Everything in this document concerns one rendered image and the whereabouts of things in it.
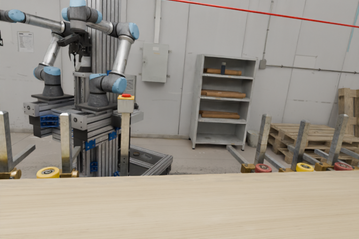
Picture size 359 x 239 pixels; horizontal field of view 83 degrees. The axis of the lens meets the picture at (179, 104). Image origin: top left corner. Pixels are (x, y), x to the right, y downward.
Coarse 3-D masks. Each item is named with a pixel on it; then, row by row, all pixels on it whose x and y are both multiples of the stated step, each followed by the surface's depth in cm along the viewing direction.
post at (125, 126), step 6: (126, 114) 94; (126, 120) 94; (126, 126) 95; (126, 132) 96; (126, 138) 96; (126, 144) 97; (126, 150) 98; (126, 156) 98; (120, 162) 98; (126, 162) 99; (120, 168) 99; (126, 168) 99; (120, 174) 100; (126, 174) 100
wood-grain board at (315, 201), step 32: (0, 192) 71; (32, 192) 72; (64, 192) 74; (96, 192) 75; (128, 192) 77; (160, 192) 78; (192, 192) 80; (224, 192) 82; (256, 192) 83; (288, 192) 85; (320, 192) 87; (352, 192) 89; (0, 224) 58; (32, 224) 59; (64, 224) 60; (96, 224) 61; (128, 224) 62; (160, 224) 63; (192, 224) 64; (224, 224) 65; (256, 224) 66; (288, 224) 68; (320, 224) 69; (352, 224) 70
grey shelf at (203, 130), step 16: (208, 64) 353; (240, 64) 359; (256, 64) 318; (208, 80) 359; (224, 80) 362; (240, 80) 365; (192, 112) 357; (240, 112) 369; (192, 128) 349; (208, 128) 379; (224, 128) 382; (240, 128) 365; (224, 144) 341; (240, 144) 345
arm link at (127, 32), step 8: (120, 24) 147; (128, 24) 146; (120, 32) 146; (128, 32) 145; (136, 32) 150; (120, 40) 147; (128, 40) 146; (120, 48) 144; (128, 48) 147; (120, 56) 143; (120, 64) 142; (112, 72) 140; (120, 72) 142; (104, 80) 140; (112, 80) 138; (120, 80) 138; (104, 88) 140; (112, 88) 138; (120, 88) 140
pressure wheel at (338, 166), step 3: (336, 162) 117; (336, 165) 114; (339, 165) 113; (342, 165) 114; (345, 165) 115; (348, 165) 114; (333, 168) 116; (336, 168) 114; (339, 168) 112; (342, 168) 111; (345, 168) 111; (348, 168) 111; (351, 168) 111
